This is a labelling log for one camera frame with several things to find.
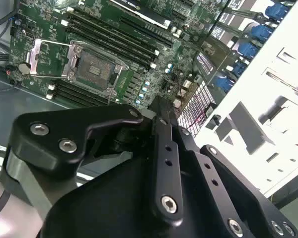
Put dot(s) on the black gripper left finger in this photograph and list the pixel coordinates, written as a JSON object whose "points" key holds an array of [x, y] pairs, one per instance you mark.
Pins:
{"points": [[52, 129]]}

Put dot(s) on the metal socket cover frame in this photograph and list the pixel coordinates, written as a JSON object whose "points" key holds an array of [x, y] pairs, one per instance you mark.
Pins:
{"points": [[33, 57]]}

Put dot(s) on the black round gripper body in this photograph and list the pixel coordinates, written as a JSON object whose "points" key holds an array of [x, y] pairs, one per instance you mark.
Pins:
{"points": [[101, 210]]}

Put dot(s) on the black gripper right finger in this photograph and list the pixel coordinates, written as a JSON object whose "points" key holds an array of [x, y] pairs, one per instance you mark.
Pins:
{"points": [[213, 173]]}

